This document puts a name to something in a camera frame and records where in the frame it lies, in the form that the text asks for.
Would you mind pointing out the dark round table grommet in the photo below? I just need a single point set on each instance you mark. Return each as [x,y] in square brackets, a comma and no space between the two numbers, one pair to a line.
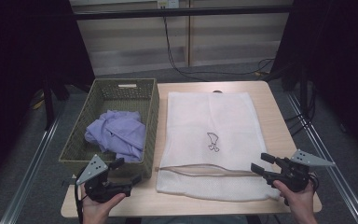
[217,91]

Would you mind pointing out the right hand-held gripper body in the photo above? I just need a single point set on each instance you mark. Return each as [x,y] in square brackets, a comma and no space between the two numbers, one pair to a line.
[292,177]

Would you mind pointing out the person's right hand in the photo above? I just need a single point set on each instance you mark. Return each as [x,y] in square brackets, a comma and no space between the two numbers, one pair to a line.
[300,200]

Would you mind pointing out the black tape mark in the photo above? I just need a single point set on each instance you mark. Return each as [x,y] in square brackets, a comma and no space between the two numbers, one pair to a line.
[69,182]

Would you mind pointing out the black curtain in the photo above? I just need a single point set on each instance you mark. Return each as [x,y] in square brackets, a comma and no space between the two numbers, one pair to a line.
[21,62]
[338,62]

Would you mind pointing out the black horizontal bar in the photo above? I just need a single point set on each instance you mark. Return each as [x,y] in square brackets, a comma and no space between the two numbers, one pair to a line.
[183,13]

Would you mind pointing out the green woven basket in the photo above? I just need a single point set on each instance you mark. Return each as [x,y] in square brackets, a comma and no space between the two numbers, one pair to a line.
[84,146]

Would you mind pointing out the black metal stand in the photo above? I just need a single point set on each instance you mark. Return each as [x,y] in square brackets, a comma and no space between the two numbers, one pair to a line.
[48,105]

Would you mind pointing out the purple garment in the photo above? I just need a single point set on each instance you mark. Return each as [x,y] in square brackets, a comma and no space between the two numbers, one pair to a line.
[118,133]

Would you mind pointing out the metal floor rail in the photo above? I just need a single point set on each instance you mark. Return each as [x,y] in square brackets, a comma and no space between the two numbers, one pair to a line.
[338,180]
[28,174]

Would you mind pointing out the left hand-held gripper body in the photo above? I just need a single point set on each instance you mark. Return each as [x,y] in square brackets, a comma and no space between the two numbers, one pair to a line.
[98,186]

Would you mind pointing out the person's left hand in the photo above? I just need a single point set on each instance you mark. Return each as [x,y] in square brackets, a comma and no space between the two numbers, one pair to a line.
[94,209]

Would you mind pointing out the yellow floor object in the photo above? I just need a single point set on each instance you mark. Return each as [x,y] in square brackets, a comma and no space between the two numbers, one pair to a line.
[39,101]

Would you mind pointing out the white mesh laundry bag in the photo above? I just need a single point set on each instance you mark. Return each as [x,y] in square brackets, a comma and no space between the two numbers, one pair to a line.
[211,118]

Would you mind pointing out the white wall power outlet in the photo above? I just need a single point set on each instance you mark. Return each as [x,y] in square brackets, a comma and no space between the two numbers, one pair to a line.
[167,3]

